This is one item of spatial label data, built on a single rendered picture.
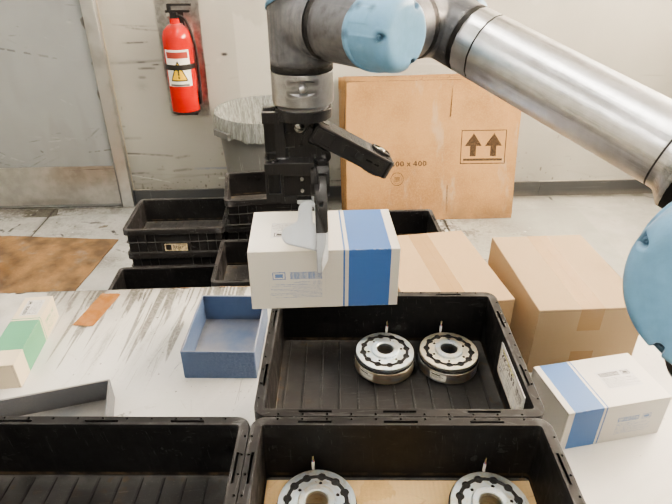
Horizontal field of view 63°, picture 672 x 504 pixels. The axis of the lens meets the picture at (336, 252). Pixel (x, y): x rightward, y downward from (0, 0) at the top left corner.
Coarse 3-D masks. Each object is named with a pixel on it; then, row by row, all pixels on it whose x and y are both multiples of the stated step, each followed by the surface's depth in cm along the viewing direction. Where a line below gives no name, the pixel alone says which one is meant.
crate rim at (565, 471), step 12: (264, 420) 73; (276, 420) 73; (288, 420) 73; (300, 420) 73; (312, 420) 73; (324, 420) 73; (336, 420) 73; (348, 420) 73; (360, 420) 73; (372, 420) 73; (384, 420) 73; (396, 420) 73; (408, 420) 73; (420, 420) 73; (432, 420) 73; (444, 420) 73; (456, 420) 73; (468, 420) 73; (480, 420) 73; (492, 420) 73; (504, 420) 73; (516, 420) 73; (528, 420) 73; (540, 420) 73; (252, 432) 72; (552, 432) 72; (252, 444) 70; (552, 444) 70; (252, 456) 70; (552, 456) 69; (564, 456) 68; (252, 468) 67; (564, 468) 67; (252, 480) 65; (564, 480) 65; (240, 492) 64; (576, 492) 64
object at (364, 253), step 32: (256, 224) 78; (288, 224) 78; (352, 224) 78; (384, 224) 78; (256, 256) 71; (288, 256) 72; (352, 256) 72; (384, 256) 72; (256, 288) 74; (288, 288) 74; (320, 288) 74; (352, 288) 75; (384, 288) 75
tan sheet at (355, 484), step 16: (272, 480) 77; (288, 480) 77; (352, 480) 77; (368, 480) 77; (384, 480) 77; (400, 480) 77; (272, 496) 75; (368, 496) 75; (384, 496) 75; (400, 496) 75; (416, 496) 75; (432, 496) 75; (448, 496) 75; (528, 496) 75
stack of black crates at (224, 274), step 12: (228, 240) 209; (240, 240) 209; (228, 252) 211; (240, 252) 211; (216, 264) 194; (228, 264) 213; (240, 264) 214; (216, 276) 189; (228, 276) 207; (240, 276) 207
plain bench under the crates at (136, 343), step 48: (192, 288) 142; (240, 288) 142; (0, 336) 125; (96, 336) 125; (144, 336) 125; (48, 384) 112; (144, 384) 112; (192, 384) 112; (240, 384) 112; (576, 480) 92; (624, 480) 92
